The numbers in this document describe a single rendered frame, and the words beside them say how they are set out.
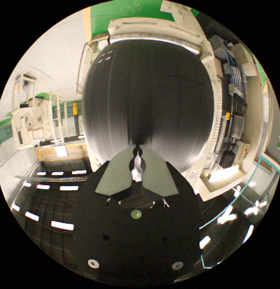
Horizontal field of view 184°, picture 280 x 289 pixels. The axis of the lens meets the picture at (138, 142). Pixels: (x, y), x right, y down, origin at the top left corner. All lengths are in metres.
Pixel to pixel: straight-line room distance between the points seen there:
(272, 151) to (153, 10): 1.42
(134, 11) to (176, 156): 1.34
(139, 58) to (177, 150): 0.16
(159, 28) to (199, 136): 0.37
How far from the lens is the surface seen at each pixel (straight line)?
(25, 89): 2.69
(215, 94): 0.50
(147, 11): 1.31
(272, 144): 0.63
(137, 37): 0.37
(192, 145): 0.16
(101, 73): 0.15
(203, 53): 0.43
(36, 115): 4.54
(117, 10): 1.32
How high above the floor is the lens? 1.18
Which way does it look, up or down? 21 degrees up
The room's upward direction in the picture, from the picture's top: 179 degrees counter-clockwise
